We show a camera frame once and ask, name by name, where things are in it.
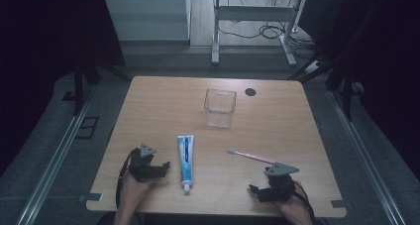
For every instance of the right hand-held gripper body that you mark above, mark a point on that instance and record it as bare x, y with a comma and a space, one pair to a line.
280, 185

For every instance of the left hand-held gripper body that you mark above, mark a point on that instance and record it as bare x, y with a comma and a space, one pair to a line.
143, 170

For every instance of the white and blue toothpaste tube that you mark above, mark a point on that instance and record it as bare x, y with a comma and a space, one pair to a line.
186, 162

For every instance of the pink toothbrush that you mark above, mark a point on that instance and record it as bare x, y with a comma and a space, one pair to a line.
251, 156

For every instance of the clear plastic cup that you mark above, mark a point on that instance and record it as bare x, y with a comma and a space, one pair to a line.
219, 109

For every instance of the person's left hand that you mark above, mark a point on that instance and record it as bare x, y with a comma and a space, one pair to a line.
133, 193

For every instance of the person's right hand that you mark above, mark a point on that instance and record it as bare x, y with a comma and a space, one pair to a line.
294, 208

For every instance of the grey tape piece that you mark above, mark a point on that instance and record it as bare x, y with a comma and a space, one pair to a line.
339, 203
90, 197

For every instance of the black round table grommet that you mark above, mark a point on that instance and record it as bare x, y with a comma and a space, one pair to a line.
250, 92

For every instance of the black tripod stand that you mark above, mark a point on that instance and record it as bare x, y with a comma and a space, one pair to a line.
346, 86
79, 86

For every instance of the white power strip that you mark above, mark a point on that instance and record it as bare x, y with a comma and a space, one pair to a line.
313, 67

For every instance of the metal floor rail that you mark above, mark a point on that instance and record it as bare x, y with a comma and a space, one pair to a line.
56, 159
363, 159

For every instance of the white metal desk frame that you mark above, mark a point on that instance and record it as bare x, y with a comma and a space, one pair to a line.
254, 13

